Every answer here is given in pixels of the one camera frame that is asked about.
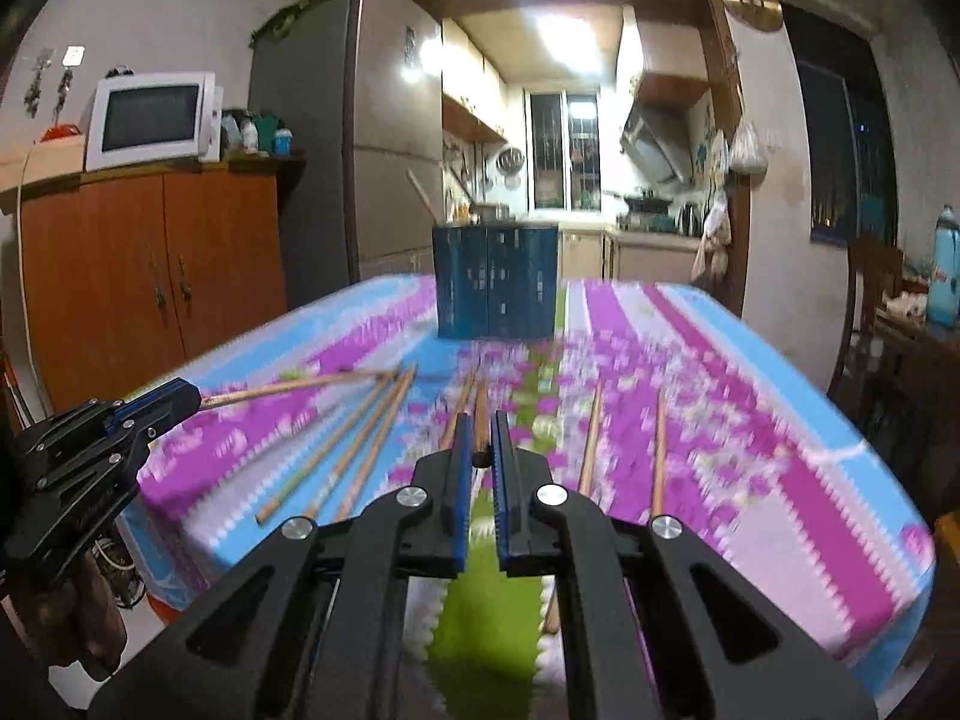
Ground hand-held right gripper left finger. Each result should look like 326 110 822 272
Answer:
90 411 475 720

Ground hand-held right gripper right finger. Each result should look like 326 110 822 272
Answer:
491 409 878 720

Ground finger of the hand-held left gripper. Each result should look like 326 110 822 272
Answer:
22 379 202 460
34 396 203 490

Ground blue perforated utensil holder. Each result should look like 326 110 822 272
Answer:
431 223 560 341

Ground person's left hand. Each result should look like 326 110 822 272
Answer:
16 538 130 681

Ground orange wooden cabinet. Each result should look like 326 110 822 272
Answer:
19 157 301 410

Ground beige box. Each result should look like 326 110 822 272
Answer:
0 139 87 192

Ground floral striped tablecloth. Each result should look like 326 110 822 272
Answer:
120 274 938 698

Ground white microwave oven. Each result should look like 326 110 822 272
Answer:
84 72 224 172

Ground grey refrigerator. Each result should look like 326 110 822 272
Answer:
247 0 445 308

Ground barred kitchen window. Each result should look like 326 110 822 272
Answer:
529 90 601 211

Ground range hood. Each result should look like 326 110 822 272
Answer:
619 101 695 185

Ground yellow green cloth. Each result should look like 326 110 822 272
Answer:
251 0 368 38

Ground wooden chair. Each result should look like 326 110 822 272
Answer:
829 236 908 421

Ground white hanging plastic bag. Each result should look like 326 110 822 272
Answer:
729 116 770 173

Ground dark wooden side table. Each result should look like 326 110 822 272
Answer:
870 300 960 526

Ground ceiling light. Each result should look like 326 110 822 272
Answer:
536 11 593 61

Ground light blue thermos bottle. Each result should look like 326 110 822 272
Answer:
926 205 960 327

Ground dark room window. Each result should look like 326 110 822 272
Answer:
780 4 901 245

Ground kitchen wall cabinets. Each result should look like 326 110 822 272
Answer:
442 19 507 143

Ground round gold wall plate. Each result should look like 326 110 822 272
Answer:
718 0 781 31

